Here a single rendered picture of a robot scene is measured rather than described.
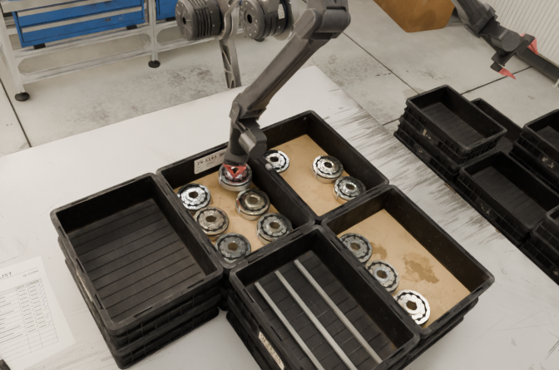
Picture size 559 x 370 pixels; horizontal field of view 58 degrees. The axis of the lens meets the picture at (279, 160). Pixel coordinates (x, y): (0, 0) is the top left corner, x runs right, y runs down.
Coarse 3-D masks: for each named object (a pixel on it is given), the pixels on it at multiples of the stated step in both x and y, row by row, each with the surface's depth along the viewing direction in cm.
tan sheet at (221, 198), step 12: (204, 180) 160; (216, 180) 160; (216, 192) 157; (228, 192) 157; (216, 204) 154; (228, 204) 154; (228, 216) 151; (240, 228) 148; (252, 228) 149; (252, 240) 146
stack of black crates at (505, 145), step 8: (480, 104) 292; (488, 104) 288; (488, 112) 289; (496, 112) 285; (496, 120) 286; (504, 120) 282; (512, 128) 279; (520, 128) 275; (504, 136) 285; (512, 136) 281; (504, 144) 281
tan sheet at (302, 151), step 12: (288, 144) 176; (300, 144) 177; (312, 144) 178; (288, 156) 172; (300, 156) 173; (312, 156) 173; (300, 168) 169; (288, 180) 164; (300, 180) 165; (312, 180) 165; (300, 192) 161; (312, 192) 162; (324, 192) 162; (312, 204) 158; (324, 204) 159; (336, 204) 160
